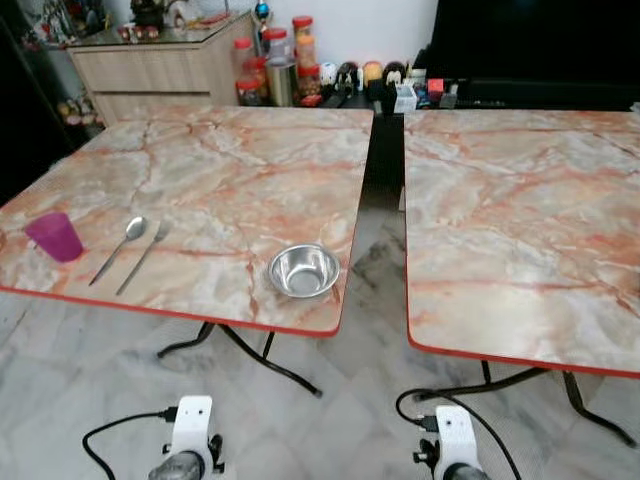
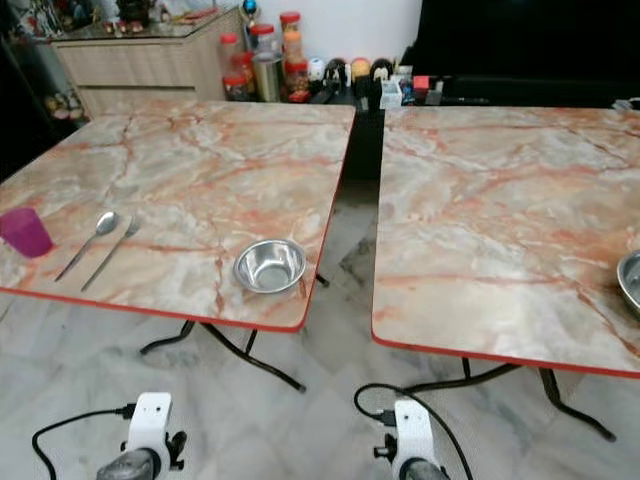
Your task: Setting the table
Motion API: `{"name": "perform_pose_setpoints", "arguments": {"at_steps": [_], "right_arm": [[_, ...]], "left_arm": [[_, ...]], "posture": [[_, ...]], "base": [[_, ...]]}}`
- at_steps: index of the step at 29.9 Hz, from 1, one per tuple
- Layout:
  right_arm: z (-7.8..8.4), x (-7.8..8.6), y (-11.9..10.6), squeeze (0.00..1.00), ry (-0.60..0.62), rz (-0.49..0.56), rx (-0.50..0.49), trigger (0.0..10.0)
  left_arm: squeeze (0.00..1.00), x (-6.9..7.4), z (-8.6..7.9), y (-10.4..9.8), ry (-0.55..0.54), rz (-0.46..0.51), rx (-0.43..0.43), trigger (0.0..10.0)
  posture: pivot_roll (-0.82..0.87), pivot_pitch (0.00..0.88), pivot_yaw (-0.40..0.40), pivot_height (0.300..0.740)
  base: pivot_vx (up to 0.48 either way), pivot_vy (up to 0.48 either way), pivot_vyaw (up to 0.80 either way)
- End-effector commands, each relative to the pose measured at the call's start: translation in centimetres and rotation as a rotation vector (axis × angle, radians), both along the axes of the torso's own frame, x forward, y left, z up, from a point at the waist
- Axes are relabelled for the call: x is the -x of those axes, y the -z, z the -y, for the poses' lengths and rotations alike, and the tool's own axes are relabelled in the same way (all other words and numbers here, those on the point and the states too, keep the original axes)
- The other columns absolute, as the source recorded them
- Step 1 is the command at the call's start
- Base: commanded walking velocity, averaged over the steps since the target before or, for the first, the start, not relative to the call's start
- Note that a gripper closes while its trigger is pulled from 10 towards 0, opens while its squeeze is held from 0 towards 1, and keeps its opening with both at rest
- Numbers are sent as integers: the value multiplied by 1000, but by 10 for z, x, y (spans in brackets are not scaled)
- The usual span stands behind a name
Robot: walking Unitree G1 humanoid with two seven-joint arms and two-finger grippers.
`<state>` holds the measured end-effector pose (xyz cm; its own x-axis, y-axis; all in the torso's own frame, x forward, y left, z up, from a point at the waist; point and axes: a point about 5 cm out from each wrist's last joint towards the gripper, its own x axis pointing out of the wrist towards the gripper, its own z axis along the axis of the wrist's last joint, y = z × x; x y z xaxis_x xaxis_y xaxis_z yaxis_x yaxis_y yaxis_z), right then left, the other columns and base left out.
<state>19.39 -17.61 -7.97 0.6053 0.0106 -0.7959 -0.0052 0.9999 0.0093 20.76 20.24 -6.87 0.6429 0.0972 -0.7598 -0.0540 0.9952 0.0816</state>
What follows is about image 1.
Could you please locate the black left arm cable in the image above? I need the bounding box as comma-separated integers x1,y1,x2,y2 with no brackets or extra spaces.
82,407,180,480

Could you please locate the purple plastic cup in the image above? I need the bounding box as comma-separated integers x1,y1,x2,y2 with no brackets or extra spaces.
24,211,85,264

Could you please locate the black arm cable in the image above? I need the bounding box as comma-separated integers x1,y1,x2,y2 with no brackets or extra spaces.
396,388,522,480
82,407,180,480

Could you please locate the marble pattern folding table top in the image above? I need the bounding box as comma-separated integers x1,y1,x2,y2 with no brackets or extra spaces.
0,105,375,338
404,108,640,379

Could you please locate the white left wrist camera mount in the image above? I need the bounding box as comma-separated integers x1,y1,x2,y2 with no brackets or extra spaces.
168,396,215,463

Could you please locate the steel canister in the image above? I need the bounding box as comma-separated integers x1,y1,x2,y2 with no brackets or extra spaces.
266,60,298,108

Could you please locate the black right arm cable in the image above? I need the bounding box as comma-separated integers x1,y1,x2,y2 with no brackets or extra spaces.
396,388,522,480

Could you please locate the tall orange jar red lid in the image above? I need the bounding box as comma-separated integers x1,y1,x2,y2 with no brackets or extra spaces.
292,15,317,69

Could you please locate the clear jar red lid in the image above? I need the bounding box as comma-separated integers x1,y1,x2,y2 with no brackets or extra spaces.
262,28,290,63
233,38,254,81

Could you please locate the light wooden cabinet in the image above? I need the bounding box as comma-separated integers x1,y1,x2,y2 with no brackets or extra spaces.
66,14,257,126

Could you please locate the steel fork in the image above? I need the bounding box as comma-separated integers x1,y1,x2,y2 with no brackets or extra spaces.
115,221,170,297

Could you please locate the stainless steel bowl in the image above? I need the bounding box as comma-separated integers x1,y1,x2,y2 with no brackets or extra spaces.
267,243,341,300

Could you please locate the dark statue ornament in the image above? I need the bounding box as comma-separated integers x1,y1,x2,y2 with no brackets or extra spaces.
130,0,172,29

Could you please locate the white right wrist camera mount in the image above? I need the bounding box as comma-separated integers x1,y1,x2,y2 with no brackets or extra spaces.
435,405,486,477

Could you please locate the black television screen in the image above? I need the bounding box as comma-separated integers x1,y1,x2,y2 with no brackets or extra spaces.
425,0,640,87

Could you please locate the small white box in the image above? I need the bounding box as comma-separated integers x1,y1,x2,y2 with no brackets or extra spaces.
394,84,419,113

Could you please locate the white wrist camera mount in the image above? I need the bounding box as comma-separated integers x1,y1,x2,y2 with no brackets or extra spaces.
168,396,215,463
435,405,486,477

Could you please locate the steel spoon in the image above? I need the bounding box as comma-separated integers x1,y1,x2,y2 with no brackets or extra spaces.
88,216,149,288

